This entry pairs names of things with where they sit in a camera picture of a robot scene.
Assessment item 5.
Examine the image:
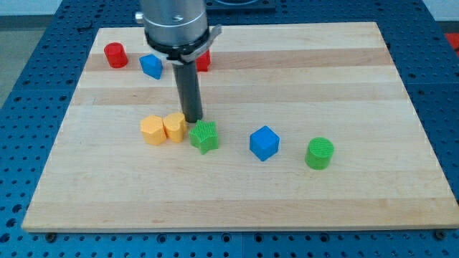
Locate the red cylinder block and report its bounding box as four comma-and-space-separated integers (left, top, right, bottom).
104, 42, 128, 69

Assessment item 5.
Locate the yellow hexagon block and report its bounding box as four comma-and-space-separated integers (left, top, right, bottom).
140, 115, 167, 145

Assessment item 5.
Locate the green cylinder block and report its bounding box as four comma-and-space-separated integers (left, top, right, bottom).
305, 137, 334, 170

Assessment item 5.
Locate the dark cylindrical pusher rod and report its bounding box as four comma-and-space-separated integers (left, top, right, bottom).
172, 62, 203, 123

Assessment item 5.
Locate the blue pentagon block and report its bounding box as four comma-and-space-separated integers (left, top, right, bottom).
139, 54, 163, 80

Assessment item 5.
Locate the wooden board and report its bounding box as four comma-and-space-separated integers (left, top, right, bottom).
22, 22, 458, 233

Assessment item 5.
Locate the yellow heart block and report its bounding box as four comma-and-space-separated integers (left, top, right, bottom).
163, 113, 187, 143

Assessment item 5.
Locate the blue cube block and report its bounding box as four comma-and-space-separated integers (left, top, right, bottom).
250, 125, 280, 161

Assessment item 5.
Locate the red block behind rod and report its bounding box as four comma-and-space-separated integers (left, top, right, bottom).
196, 50, 211, 72

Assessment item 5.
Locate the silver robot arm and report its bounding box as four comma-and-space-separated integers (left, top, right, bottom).
135, 0, 222, 123

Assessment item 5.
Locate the green star block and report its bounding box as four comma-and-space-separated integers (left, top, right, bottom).
189, 120, 219, 155

